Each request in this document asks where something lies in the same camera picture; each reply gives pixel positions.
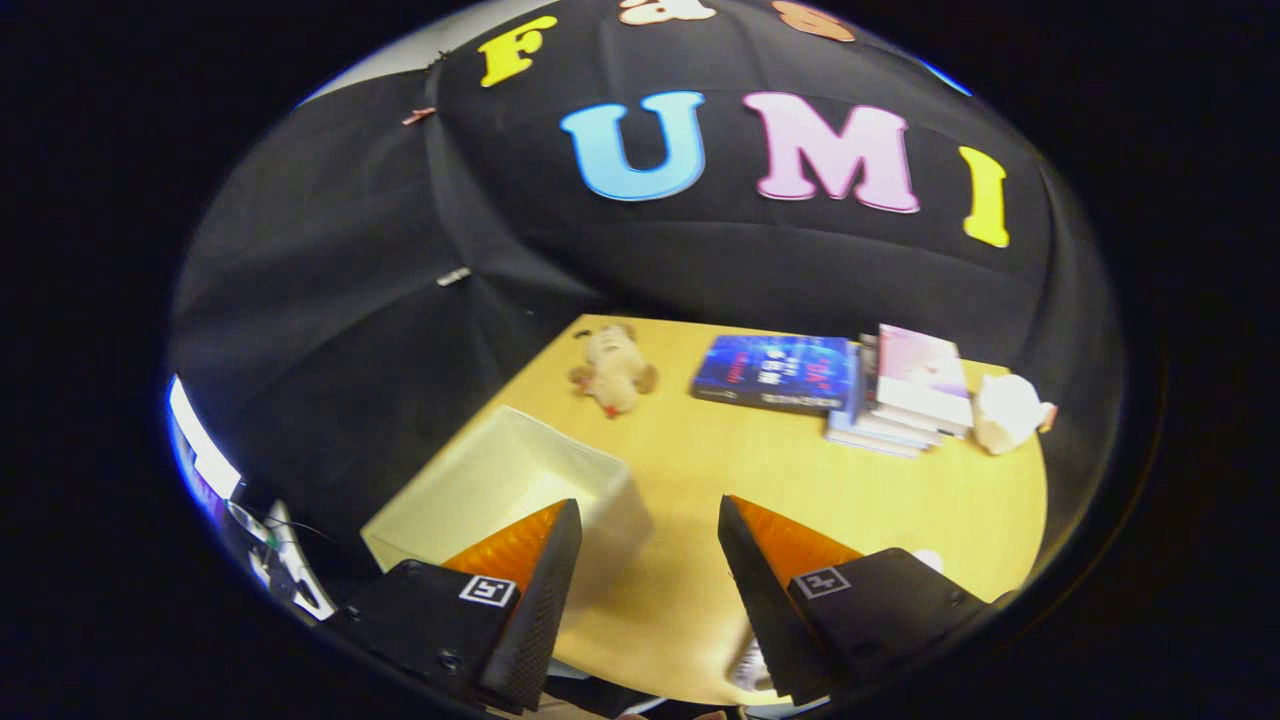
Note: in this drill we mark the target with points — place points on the white plush toy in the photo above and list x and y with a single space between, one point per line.
1010 410

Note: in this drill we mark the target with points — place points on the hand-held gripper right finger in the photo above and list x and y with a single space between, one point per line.
765 610

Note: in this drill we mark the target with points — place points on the beige fabric storage box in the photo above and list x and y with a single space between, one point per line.
500 470

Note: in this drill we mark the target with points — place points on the light blue book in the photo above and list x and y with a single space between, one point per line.
870 440

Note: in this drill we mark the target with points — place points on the tan plush dog toy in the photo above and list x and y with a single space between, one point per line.
615 370

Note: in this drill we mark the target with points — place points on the dark blue book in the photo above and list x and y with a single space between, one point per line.
770 370

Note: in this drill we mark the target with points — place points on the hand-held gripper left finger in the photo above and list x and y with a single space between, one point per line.
530 620

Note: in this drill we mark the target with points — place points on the copper cloth clip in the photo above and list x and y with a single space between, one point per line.
419 116

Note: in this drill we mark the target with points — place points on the silver cloth clip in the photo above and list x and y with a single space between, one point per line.
453 277

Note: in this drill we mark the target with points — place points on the black backdrop cloth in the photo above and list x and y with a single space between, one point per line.
350 300

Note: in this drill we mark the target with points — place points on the pink cover book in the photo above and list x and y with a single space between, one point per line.
920 365

